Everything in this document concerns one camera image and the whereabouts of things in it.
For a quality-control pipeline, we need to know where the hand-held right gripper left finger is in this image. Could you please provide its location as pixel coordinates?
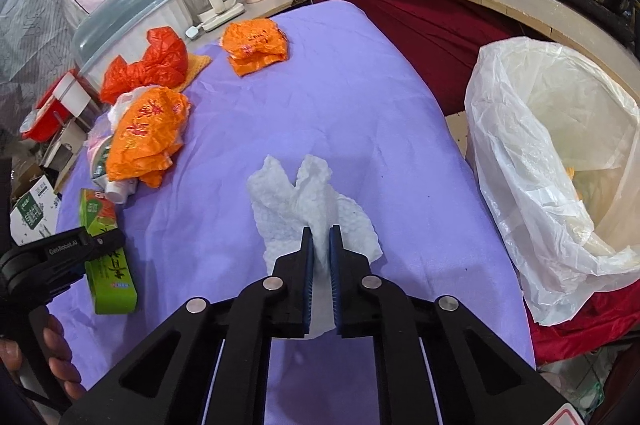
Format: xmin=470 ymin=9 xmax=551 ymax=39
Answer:
xmin=60 ymin=227 xmax=315 ymax=425

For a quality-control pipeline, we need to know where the person's left hand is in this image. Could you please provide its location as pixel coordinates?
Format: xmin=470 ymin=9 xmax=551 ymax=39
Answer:
xmin=0 ymin=312 xmax=87 ymax=401

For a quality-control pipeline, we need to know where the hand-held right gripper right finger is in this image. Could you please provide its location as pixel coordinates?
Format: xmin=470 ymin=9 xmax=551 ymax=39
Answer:
xmin=329 ymin=225 xmax=586 ymax=425

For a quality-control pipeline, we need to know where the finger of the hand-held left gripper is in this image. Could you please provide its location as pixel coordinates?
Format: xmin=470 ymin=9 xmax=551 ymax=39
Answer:
xmin=80 ymin=229 xmax=127 ymax=265

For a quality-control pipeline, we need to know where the red plastic bag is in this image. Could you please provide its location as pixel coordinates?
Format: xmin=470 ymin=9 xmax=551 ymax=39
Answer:
xmin=100 ymin=26 xmax=191 ymax=104

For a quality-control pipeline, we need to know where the red plastic box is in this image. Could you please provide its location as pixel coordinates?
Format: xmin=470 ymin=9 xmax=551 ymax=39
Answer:
xmin=20 ymin=69 xmax=83 ymax=142

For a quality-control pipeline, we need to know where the white paper towel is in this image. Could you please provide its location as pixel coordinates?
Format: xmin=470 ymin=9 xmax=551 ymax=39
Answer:
xmin=247 ymin=154 xmax=385 ymax=340

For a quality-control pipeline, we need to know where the dark red curtain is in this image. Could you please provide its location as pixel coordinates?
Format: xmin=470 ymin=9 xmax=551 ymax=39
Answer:
xmin=282 ymin=0 xmax=558 ymax=118

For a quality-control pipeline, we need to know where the bin with white plastic liner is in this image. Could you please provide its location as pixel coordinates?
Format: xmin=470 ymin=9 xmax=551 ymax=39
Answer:
xmin=464 ymin=38 xmax=640 ymax=326

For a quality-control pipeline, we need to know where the plastic bottle with pink label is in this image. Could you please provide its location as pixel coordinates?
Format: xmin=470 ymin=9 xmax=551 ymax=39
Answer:
xmin=90 ymin=140 xmax=139 ymax=206

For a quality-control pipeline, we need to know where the green box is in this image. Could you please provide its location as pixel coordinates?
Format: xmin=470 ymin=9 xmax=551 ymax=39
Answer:
xmin=79 ymin=188 xmax=138 ymax=315

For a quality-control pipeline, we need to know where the plastic container with translucent lid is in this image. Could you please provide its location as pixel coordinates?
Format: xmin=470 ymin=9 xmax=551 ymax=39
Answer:
xmin=72 ymin=0 xmax=193 ymax=78

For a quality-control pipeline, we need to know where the shiny red fabric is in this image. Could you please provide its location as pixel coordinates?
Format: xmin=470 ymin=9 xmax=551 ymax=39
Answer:
xmin=527 ymin=275 xmax=640 ymax=367

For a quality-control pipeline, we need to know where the yellow-orange dishcloth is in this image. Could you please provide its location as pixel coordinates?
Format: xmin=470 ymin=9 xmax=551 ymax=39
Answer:
xmin=182 ymin=52 xmax=212 ymax=92

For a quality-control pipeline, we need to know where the grey patterned plastic sheet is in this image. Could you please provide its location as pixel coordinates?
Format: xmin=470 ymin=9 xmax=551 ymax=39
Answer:
xmin=0 ymin=0 xmax=83 ymax=116

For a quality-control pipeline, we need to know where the white plastic bag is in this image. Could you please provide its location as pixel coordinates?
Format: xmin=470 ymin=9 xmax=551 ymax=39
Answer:
xmin=107 ymin=86 xmax=151 ymax=127

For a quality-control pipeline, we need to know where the purple cloth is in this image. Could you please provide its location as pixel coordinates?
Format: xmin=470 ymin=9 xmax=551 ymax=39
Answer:
xmin=55 ymin=0 xmax=538 ymax=425

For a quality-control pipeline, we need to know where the orange plastic bag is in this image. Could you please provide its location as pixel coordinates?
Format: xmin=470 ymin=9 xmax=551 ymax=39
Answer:
xmin=106 ymin=88 xmax=192 ymax=189
xmin=220 ymin=19 xmax=291 ymax=77

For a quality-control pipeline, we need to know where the printed cardboard box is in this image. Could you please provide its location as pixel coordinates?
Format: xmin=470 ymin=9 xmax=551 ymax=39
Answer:
xmin=9 ymin=175 xmax=63 ymax=247

